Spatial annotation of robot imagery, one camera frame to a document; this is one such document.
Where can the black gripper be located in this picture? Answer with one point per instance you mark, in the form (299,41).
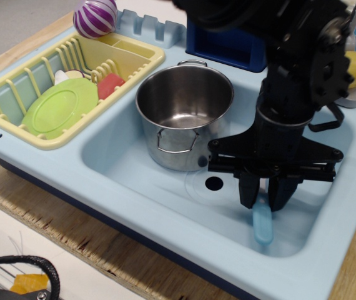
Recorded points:
(285,157)

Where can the blue handled white spoon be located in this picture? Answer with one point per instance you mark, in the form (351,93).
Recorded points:
(262,219)

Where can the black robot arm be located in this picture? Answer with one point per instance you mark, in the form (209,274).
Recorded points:
(307,72)

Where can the stainless steel pot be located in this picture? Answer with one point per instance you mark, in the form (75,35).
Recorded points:
(183,108)

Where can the grey toy faucet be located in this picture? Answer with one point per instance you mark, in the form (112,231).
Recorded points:
(349,101)

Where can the dark blue plastic bin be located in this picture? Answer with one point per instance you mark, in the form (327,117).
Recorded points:
(234,47)

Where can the red toy food block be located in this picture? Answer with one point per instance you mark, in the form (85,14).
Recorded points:
(107,86)

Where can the green plastic plate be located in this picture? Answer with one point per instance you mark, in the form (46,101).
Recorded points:
(61,107)

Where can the white purple toy slice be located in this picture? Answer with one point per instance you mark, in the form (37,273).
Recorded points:
(61,76)

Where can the purple striped toy onion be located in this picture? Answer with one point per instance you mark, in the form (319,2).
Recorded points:
(94,19)

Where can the yellow dish rack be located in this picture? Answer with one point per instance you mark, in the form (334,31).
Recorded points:
(24,83)

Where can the yellow tape piece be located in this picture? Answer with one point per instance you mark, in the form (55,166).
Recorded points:
(28,283)

